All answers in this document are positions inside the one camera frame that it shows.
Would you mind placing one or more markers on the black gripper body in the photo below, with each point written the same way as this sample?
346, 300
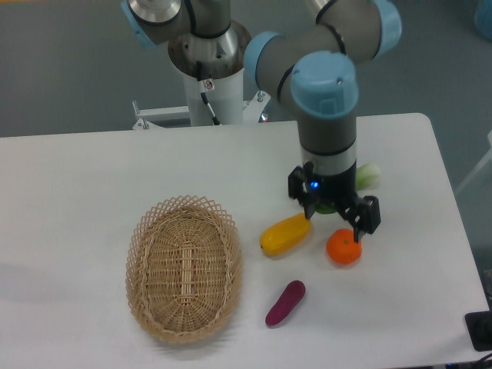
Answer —
332, 192

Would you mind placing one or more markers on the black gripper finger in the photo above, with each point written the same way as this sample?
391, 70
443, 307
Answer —
362, 213
299, 188

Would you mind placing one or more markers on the purple sweet potato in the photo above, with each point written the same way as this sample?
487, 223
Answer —
291, 296

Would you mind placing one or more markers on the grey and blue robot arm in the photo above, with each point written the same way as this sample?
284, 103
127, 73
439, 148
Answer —
312, 76

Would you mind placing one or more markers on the orange tangerine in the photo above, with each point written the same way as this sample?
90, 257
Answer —
341, 247

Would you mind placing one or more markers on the green bok choy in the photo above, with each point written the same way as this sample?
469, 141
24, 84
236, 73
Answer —
368, 176

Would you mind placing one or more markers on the yellow mango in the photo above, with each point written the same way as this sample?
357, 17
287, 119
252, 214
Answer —
284, 235

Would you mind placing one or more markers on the woven wicker basket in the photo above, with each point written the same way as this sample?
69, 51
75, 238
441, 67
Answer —
184, 269

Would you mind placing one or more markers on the black device at table edge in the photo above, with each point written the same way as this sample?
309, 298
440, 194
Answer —
479, 329

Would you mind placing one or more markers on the white metal base frame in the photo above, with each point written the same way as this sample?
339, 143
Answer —
177, 117

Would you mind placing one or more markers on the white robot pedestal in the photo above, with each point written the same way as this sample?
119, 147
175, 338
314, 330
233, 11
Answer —
213, 74

